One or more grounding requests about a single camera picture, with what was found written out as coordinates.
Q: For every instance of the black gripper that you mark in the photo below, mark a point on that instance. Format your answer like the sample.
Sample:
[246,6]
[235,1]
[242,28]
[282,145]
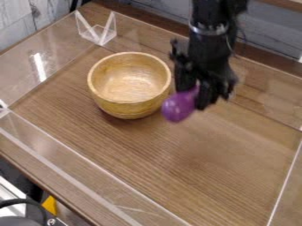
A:
[201,58]

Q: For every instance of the purple toy eggplant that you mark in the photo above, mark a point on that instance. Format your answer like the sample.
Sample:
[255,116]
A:
[179,105]

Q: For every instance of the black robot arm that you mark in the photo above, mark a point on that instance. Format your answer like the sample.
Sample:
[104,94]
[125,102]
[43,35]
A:
[213,17]

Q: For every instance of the brown wooden bowl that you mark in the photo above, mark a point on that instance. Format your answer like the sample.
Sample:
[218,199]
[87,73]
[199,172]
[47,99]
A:
[130,83]

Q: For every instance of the yellow tag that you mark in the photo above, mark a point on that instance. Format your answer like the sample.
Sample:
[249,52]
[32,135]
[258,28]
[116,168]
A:
[50,205]

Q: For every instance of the clear acrylic corner bracket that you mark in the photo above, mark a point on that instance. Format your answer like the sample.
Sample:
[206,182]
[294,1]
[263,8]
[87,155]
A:
[98,34]

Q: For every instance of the clear acrylic tray wall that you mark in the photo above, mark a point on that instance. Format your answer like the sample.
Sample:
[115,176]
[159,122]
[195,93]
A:
[87,188]

